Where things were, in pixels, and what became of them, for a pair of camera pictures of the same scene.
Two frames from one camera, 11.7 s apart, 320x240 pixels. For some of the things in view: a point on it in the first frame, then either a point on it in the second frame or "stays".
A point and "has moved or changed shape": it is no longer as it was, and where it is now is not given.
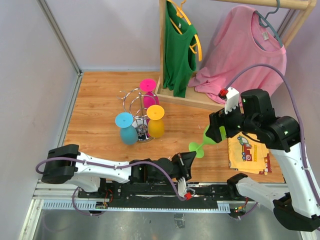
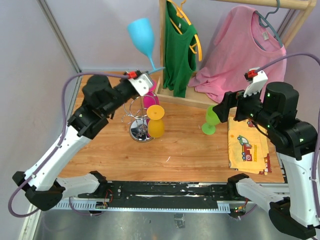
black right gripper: (218, 118) -> (236, 98)
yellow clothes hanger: (181, 13) stays
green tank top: (180, 58) stays
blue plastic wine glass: (128, 134) -> (142, 32)
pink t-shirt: (245, 39) stays
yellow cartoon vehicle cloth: (247, 153) stays
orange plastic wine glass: (156, 125) stays
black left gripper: (184, 160) -> (128, 81)
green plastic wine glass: (199, 148) has moved or changed shape
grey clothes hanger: (265, 23) stays
